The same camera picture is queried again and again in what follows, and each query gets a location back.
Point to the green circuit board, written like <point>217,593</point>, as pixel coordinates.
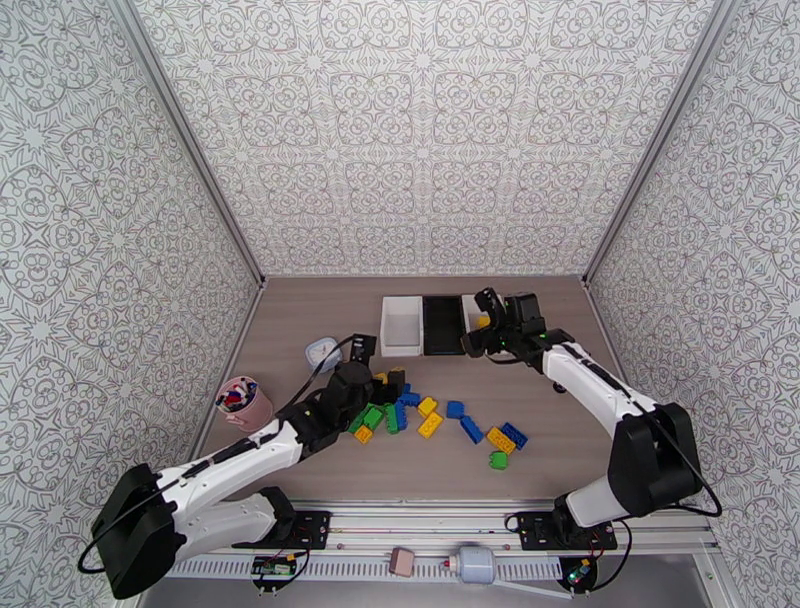
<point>274,567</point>

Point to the thin aluminium wall rail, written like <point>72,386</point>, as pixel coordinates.
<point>425,275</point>

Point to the white plastic bin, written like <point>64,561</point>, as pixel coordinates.
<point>469,306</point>
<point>400,325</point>

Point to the red marker pen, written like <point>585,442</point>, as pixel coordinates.
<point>231,395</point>

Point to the aluminium corner post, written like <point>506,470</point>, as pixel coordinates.
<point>657,137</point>
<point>190,137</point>

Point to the blue marker pen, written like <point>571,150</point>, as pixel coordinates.
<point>250,389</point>

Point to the yellow lego brick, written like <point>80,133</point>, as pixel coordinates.
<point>482,322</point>
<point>430,425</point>
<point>499,442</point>
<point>364,435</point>
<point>427,406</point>

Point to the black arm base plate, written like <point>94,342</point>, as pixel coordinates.
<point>312,528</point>
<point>531,531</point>

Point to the long aluminium base rail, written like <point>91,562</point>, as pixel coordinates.
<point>425,522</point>

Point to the black plastic bin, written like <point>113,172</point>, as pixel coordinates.
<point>444,325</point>

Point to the aluminium table side rail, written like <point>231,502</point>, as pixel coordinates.
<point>604,325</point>
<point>251,309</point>

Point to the pink pen cup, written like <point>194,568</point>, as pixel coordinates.
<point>253,412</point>

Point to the blue lego brick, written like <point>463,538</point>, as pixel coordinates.
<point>409,397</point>
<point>401,417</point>
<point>515,434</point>
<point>458,409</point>
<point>472,430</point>

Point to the round black circuit board mount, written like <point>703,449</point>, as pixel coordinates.
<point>580,572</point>

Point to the white flat bar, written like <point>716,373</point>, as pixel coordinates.
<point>531,589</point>

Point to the white blue cylinder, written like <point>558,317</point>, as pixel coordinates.
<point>475,564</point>

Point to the small white square clock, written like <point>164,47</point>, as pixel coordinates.
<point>322,355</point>

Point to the pink square block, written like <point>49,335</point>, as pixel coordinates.
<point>402,560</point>

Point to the green lego brick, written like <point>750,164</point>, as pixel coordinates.
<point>374,417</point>
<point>392,419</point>
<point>357,423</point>
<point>498,460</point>

